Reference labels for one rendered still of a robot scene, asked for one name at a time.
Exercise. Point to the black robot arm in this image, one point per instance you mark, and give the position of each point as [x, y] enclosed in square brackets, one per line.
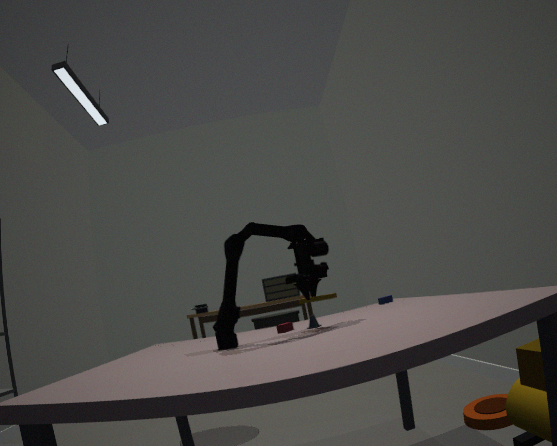
[228, 312]

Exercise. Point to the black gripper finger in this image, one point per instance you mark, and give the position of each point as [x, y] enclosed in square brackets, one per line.
[303, 287]
[312, 287]

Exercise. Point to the small blue block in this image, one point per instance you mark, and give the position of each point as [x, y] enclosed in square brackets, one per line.
[385, 299]

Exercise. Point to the yellow bar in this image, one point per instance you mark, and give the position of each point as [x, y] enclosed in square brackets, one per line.
[317, 298]

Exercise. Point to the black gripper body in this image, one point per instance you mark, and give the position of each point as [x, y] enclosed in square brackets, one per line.
[302, 272]

